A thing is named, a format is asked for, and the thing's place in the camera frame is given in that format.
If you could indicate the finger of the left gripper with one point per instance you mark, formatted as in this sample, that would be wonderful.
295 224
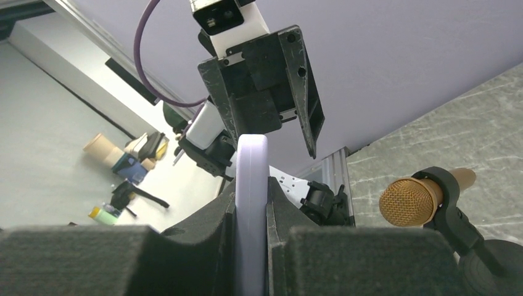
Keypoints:
308 108
218 83

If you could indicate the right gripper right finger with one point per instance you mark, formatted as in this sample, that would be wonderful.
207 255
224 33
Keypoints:
307 259

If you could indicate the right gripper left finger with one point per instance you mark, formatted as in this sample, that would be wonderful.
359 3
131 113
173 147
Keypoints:
193 257

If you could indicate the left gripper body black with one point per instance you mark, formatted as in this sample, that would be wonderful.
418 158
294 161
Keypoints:
257 79

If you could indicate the phone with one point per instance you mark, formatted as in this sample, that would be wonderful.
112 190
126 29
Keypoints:
251 198

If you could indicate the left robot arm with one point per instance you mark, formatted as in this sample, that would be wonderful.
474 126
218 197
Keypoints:
205 139

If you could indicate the black tool on floor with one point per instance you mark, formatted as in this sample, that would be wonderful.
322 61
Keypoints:
126 192

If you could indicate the yellow green bottle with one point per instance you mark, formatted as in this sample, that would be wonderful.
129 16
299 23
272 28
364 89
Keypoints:
105 214

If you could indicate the clutter pile on floor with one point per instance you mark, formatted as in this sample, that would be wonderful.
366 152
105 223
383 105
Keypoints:
140 156

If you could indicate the gold microphone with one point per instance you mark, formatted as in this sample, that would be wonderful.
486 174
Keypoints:
414 201

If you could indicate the cardboard tube on floor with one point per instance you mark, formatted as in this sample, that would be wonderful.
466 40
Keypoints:
103 150

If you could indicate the black microphone stand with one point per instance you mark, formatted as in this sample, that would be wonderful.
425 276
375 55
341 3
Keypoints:
486 266

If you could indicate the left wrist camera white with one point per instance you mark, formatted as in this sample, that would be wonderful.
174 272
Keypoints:
229 22

